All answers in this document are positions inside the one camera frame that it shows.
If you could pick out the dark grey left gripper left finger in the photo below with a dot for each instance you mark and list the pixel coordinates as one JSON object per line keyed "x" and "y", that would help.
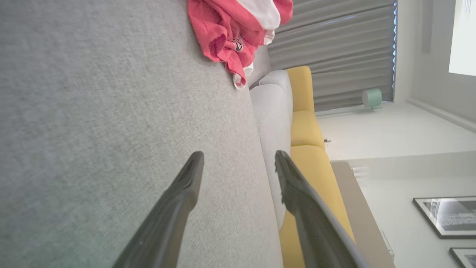
{"x": 167, "y": 219}

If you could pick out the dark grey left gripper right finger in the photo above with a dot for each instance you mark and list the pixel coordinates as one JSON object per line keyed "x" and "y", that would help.
{"x": 316, "y": 230}

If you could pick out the red and white shirt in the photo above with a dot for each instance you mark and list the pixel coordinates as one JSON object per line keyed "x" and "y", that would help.
{"x": 219, "y": 33}

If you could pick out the beige low partition panel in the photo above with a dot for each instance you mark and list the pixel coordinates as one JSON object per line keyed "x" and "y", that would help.
{"x": 357, "y": 208}

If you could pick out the large yellow sofa back cushion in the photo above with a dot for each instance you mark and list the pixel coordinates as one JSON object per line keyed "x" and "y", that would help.
{"x": 319, "y": 175}

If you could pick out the large grey sofa seat cushion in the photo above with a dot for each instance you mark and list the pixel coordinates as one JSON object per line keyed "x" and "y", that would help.
{"x": 271, "y": 149}

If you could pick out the medium yellow sofa back cushion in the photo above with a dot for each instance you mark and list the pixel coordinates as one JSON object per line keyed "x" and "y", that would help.
{"x": 306, "y": 128}

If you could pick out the grey and yellow sofa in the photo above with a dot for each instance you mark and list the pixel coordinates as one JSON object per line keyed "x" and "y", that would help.
{"x": 93, "y": 111}

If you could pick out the black framed picture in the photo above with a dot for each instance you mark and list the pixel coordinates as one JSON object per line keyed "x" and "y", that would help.
{"x": 453, "y": 217}
{"x": 466, "y": 258}

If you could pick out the pale green round lamp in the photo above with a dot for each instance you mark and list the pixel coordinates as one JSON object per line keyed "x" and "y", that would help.
{"x": 373, "y": 98}

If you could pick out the small yellow sofa back cushion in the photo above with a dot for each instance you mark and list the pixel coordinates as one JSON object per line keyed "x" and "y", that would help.
{"x": 300, "y": 87}

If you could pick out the small grey sofa seat cushion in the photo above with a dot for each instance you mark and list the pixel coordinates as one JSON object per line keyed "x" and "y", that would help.
{"x": 280, "y": 80}

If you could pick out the grey pleated curtain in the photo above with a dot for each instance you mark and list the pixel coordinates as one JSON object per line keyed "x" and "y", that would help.
{"x": 334, "y": 48}

